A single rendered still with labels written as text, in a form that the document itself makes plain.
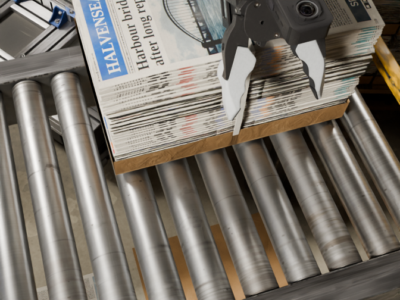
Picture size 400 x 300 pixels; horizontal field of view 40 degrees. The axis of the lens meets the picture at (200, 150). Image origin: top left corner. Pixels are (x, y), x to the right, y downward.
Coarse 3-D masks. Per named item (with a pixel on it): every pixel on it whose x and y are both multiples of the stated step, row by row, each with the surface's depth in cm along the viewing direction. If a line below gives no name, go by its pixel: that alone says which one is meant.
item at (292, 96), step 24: (336, 0) 70; (360, 0) 71; (336, 24) 68; (360, 24) 69; (384, 24) 69; (288, 48) 67; (336, 48) 71; (360, 48) 72; (288, 72) 72; (336, 72) 76; (360, 72) 78; (264, 96) 76; (288, 96) 78; (312, 96) 80; (336, 96) 83; (264, 120) 82
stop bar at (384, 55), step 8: (376, 48) 94; (384, 48) 94; (376, 56) 94; (384, 56) 94; (392, 56) 94; (376, 64) 94; (384, 64) 93; (392, 64) 93; (384, 72) 93; (392, 72) 92; (392, 80) 91; (392, 88) 91
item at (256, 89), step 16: (208, 0) 70; (224, 0) 70; (256, 48) 66; (272, 48) 66; (256, 64) 68; (256, 80) 72; (256, 96) 75; (224, 112) 77; (224, 128) 80; (240, 128) 82
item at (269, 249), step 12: (252, 216) 166; (216, 228) 164; (264, 228) 165; (168, 240) 161; (216, 240) 162; (264, 240) 163; (180, 252) 160; (228, 252) 160; (180, 264) 158; (228, 264) 159; (276, 264) 159; (180, 276) 156; (228, 276) 157; (276, 276) 157; (144, 288) 154; (192, 288) 155; (240, 288) 155
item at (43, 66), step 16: (64, 48) 94; (80, 48) 94; (0, 64) 92; (16, 64) 92; (32, 64) 92; (48, 64) 92; (64, 64) 92; (80, 64) 93; (0, 80) 90; (16, 80) 90; (32, 80) 91; (48, 80) 93; (80, 80) 95; (48, 96) 96; (48, 112) 100
